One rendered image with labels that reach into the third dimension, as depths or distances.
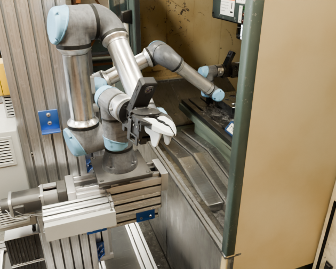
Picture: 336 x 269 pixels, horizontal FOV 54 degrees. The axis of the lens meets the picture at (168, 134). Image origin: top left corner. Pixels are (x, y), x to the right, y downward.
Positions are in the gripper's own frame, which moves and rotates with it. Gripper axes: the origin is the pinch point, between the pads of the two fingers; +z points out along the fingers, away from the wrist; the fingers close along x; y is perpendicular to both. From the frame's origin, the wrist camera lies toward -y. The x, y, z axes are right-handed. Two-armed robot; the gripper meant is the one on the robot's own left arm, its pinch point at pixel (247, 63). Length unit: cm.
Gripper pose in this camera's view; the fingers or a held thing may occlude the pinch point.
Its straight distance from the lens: 226.4
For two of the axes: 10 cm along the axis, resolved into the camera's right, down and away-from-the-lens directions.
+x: 4.1, 4.1, -8.2
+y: 0.0, 8.9, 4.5
